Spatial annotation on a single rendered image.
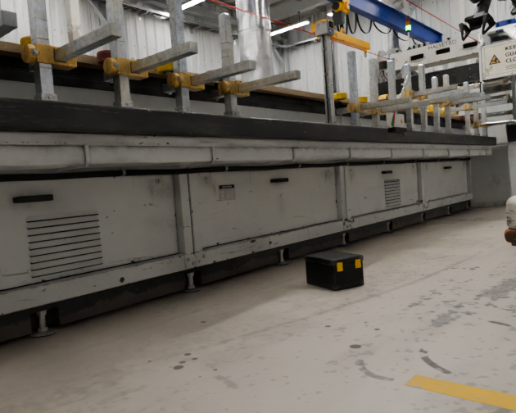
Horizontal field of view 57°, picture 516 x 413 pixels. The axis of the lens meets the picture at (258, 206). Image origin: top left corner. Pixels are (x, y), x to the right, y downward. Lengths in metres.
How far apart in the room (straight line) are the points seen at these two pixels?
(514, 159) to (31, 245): 4.54
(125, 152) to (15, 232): 0.42
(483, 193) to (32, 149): 4.73
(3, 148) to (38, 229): 0.37
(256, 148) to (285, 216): 0.61
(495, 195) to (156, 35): 8.15
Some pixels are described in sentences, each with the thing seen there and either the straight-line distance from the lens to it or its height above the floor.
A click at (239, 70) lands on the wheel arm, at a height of 0.80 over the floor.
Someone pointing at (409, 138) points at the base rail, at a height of 0.65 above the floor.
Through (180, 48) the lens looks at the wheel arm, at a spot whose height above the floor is 0.83.
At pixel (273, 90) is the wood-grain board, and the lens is 2.41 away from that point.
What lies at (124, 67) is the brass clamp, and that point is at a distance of 1.61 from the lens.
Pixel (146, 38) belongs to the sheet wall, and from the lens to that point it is 11.21.
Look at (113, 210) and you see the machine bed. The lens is 1.83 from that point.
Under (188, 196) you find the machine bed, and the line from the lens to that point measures 2.00.
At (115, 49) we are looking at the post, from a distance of 1.63.
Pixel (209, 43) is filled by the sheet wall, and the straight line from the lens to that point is 12.50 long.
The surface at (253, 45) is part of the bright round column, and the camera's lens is 7.14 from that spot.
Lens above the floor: 0.44
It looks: 3 degrees down
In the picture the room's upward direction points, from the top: 4 degrees counter-clockwise
